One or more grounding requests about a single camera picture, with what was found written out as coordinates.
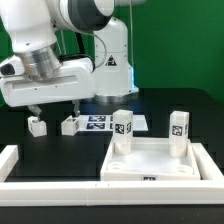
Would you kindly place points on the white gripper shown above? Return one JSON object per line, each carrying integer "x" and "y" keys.
{"x": 74, "y": 80}

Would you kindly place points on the AprilTag marker sheet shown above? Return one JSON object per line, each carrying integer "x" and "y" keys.
{"x": 105, "y": 122}

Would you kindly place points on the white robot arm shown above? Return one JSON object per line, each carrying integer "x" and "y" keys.
{"x": 64, "y": 50}

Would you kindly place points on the white square tabletop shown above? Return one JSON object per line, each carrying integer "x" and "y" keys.
{"x": 149, "y": 160}

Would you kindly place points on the white U-shaped obstacle fence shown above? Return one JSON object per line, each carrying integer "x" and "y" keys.
{"x": 208, "y": 190}

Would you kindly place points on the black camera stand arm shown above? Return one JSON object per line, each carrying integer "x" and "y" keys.
{"x": 81, "y": 44}

